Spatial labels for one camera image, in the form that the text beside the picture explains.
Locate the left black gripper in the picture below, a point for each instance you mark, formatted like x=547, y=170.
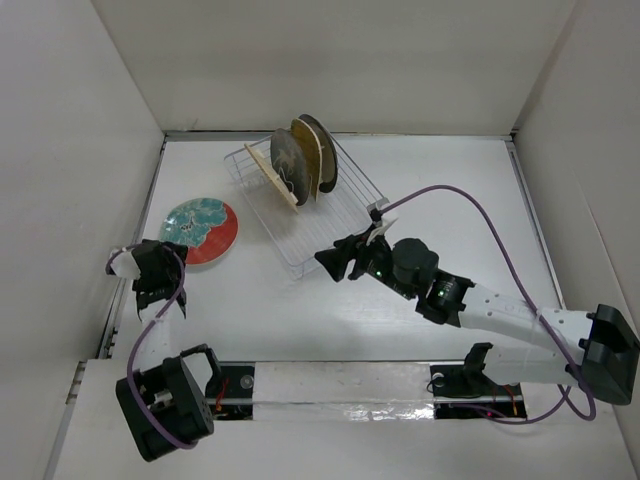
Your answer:
x=174, y=261

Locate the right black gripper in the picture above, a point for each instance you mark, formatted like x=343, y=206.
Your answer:
x=336, y=259

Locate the colourful red teal plate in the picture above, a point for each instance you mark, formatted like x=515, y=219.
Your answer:
x=207, y=227

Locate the square woven bamboo tray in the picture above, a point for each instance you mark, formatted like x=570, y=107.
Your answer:
x=272, y=176

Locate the dark rimmed cream plate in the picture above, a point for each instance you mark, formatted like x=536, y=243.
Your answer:
x=329, y=174

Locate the black plate with deer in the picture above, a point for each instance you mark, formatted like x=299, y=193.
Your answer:
x=288, y=160

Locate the yellow fan-shaped bamboo plate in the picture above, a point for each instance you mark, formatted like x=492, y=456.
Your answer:
x=310, y=145

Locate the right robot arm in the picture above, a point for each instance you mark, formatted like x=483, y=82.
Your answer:
x=596, y=351

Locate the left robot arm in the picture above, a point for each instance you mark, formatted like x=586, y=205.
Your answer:
x=162, y=395

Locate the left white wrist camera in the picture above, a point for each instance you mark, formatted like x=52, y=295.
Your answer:
x=122, y=264

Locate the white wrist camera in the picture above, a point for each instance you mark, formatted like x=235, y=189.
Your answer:
x=381, y=222
x=122, y=264

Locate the white wire dish rack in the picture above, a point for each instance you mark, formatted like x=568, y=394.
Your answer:
x=298, y=233

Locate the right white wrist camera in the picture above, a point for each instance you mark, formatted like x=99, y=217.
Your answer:
x=381, y=222

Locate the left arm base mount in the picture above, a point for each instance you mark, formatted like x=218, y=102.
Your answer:
x=230, y=394

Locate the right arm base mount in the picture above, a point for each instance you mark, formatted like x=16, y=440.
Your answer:
x=462, y=391

